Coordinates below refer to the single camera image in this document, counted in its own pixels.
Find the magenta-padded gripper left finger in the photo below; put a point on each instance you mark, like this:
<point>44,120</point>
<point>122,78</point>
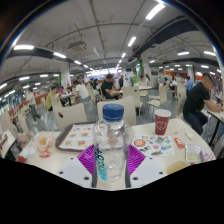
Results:
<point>87,160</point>

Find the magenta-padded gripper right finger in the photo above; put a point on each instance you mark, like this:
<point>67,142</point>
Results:
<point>136,160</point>

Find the clear blue-capped water bottle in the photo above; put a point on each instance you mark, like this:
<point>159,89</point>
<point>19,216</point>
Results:
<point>112,146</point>

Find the colourful sticker sheet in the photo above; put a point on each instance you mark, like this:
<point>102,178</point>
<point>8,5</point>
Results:
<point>153,145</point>

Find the brown food tray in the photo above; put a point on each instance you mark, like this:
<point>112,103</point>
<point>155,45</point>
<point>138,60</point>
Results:
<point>75,137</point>

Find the small red sauce packet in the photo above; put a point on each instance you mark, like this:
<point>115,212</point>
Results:
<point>44,154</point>
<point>179,142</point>

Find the red paper cup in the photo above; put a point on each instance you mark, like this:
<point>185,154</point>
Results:
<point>162,123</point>

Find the clear bag of fried food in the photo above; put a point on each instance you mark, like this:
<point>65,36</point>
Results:
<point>43,140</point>

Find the clear plastic sleeve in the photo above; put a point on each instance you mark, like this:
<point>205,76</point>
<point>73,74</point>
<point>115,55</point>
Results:
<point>194,153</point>

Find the small white wrapper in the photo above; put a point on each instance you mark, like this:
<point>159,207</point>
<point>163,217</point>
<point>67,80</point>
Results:
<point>189,135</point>

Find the red table card holder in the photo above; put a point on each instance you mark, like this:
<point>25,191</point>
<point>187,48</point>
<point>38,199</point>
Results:
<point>21,159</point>

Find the pink bag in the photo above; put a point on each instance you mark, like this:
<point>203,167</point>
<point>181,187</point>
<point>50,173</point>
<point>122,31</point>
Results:
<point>23,140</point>

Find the person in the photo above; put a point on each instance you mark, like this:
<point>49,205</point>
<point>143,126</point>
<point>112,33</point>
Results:
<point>107,88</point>
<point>196,100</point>
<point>50,100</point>
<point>189,84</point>
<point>82,91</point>
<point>32,101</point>

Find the group of beige canteen chairs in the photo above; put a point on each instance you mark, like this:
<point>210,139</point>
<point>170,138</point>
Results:
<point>163,96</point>

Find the white sign with red text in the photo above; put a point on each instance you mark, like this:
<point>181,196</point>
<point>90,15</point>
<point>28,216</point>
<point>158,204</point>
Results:
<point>207,156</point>

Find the beige canteen table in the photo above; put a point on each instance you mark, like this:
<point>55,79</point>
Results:
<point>216,116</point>
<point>7,143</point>

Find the ceiling air conditioner unit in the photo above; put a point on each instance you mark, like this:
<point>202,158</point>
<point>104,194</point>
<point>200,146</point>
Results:
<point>77,46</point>

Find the ceiling strip lights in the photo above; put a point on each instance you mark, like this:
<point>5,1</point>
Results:
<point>155,11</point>

